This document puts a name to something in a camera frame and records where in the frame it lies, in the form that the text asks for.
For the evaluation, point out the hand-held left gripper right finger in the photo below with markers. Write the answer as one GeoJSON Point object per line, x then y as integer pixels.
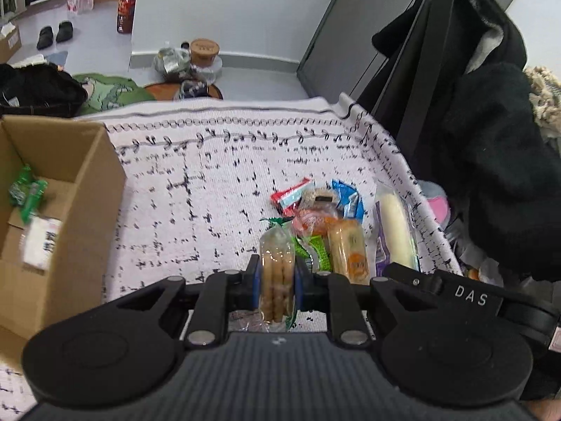
{"type": "Point", "coordinates": [301, 285]}

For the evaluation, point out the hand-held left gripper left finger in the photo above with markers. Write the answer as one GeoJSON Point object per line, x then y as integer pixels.
{"type": "Point", "coordinates": [253, 283]}

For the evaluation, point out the green striped snack packet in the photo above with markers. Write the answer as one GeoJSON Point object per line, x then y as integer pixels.
{"type": "Point", "coordinates": [315, 252]}

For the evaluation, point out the biscuit sticks clear packet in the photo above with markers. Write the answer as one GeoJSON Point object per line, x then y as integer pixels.
{"type": "Point", "coordinates": [276, 254]}

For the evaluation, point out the orange bread packet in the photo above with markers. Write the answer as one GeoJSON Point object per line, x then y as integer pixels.
{"type": "Point", "coordinates": [350, 250]}

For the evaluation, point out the blue snack packet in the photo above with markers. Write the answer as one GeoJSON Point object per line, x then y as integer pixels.
{"type": "Point", "coordinates": [348, 199]}

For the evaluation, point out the brown cardboard box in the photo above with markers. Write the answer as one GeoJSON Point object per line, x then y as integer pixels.
{"type": "Point", "coordinates": [83, 210]}

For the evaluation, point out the person's right hand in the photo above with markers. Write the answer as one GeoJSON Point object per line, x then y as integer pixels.
{"type": "Point", "coordinates": [548, 408]}

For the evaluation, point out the orange-red snack packet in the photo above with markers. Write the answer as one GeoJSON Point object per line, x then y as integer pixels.
{"type": "Point", "coordinates": [313, 221]}

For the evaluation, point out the brown nut snack packet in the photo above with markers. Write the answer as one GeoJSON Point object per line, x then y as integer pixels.
{"type": "Point", "coordinates": [317, 199]}

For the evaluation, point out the red and light-blue snack packet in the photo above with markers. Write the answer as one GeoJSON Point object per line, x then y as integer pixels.
{"type": "Point", "coordinates": [291, 195]}

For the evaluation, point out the pink and grey plush toy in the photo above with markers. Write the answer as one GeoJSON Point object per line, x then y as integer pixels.
{"type": "Point", "coordinates": [438, 204]}

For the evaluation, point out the white black-patterned blanket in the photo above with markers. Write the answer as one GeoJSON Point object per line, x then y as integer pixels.
{"type": "Point", "coordinates": [197, 184]}

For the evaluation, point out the black coat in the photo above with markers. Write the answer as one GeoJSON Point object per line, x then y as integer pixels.
{"type": "Point", "coordinates": [495, 140]}

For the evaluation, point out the brown round mat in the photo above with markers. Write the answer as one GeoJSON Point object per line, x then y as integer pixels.
{"type": "Point", "coordinates": [217, 92]}

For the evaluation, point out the beige fuzzy cloth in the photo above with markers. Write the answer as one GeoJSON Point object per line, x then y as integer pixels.
{"type": "Point", "coordinates": [545, 96]}

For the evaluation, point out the green cloth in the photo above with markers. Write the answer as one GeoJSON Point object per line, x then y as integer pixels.
{"type": "Point", "coordinates": [114, 94]}

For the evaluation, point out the clear plastic bag of items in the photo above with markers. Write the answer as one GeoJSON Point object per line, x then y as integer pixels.
{"type": "Point", "coordinates": [172, 62]}

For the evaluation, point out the brown round lidded container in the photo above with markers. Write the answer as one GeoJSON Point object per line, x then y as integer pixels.
{"type": "Point", "coordinates": [204, 51]}

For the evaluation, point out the black chair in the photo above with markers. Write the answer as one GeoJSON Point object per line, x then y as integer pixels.
{"type": "Point", "coordinates": [420, 61]}

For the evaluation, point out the dark grey cabinet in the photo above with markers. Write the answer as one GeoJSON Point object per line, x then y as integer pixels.
{"type": "Point", "coordinates": [342, 39]}

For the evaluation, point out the black bag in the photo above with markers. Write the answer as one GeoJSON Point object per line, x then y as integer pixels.
{"type": "Point", "coordinates": [39, 90]}

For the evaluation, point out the red drink bottle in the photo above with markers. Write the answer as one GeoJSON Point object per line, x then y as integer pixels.
{"type": "Point", "coordinates": [126, 13]}

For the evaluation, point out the blue floor mat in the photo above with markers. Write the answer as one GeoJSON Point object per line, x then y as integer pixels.
{"type": "Point", "coordinates": [57, 58]}

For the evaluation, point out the black slipper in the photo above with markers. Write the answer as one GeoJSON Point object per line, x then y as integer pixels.
{"type": "Point", "coordinates": [45, 37]}
{"type": "Point", "coordinates": [65, 31]}

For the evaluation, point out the pack of clear water bottles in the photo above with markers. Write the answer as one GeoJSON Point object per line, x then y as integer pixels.
{"type": "Point", "coordinates": [80, 1]}

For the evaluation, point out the small cardboard box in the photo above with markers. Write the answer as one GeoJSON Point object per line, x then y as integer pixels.
{"type": "Point", "coordinates": [8, 44]}

